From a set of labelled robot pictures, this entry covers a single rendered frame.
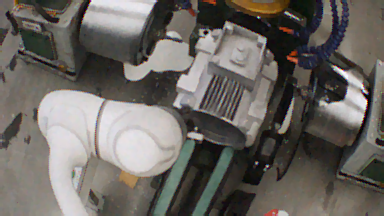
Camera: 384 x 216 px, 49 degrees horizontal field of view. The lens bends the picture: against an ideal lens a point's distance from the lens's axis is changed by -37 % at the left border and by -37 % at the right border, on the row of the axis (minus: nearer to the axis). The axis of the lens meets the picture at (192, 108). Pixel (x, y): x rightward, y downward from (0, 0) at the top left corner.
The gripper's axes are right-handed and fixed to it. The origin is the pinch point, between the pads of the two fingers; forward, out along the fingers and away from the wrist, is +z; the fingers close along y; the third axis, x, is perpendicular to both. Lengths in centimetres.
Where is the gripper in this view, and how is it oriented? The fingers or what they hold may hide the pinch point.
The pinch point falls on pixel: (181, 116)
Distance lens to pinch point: 129.1
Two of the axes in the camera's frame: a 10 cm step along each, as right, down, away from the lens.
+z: 1.5, -1.1, 9.8
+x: -3.3, 9.3, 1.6
